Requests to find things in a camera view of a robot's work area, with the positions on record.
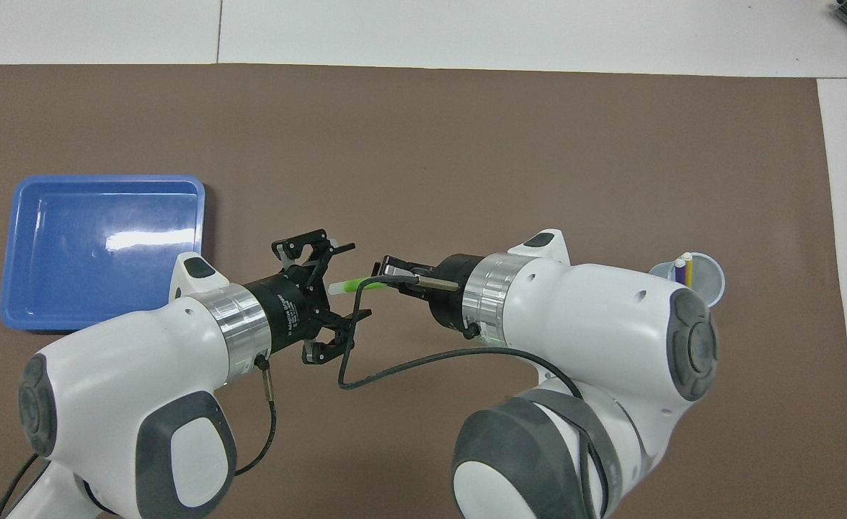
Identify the light blue mesh pen cup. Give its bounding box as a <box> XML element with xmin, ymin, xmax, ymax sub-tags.
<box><xmin>648</xmin><ymin>252</ymin><xmax>725</xmax><ymax>309</ymax></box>

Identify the blue plastic tray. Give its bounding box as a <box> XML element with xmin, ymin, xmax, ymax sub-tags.
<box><xmin>0</xmin><ymin>174</ymin><xmax>206</xmax><ymax>332</ymax></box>

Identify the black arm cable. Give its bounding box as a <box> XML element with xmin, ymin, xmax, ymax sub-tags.
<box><xmin>0</xmin><ymin>357</ymin><xmax>280</xmax><ymax>519</ymax></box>
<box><xmin>337</xmin><ymin>274</ymin><xmax>611</xmax><ymax>519</ymax></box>

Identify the brown table mat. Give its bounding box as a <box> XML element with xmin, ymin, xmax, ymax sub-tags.
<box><xmin>0</xmin><ymin>63</ymin><xmax>847</xmax><ymax>519</ymax></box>

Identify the green pen white cap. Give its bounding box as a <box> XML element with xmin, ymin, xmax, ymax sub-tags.
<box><xmin>328</xmin><ymin>278</ymin><xmax>388</xmax><ymax>295</ymax></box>

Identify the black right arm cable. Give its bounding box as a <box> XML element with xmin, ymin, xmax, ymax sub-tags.
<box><xmin>337</xmin><ymin>274</ymin><xmax>611</xmax><ymax>519</ymax></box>

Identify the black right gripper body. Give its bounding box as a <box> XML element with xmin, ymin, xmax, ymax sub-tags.
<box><xmin>427</xmin><ymin>254</ymin><xmax>483</xmax><ymax>338</ymax></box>

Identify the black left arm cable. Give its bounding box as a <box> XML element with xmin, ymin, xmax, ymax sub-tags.
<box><xmin>0</xmin><ymin>357</ymin><xmax>280</xmax><ymax>519</ymax></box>

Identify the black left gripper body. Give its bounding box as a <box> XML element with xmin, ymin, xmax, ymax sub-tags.
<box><xmin>243</xmin><ymin>272</ymin><xmax>332</xmax><ymax>355</ymax></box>

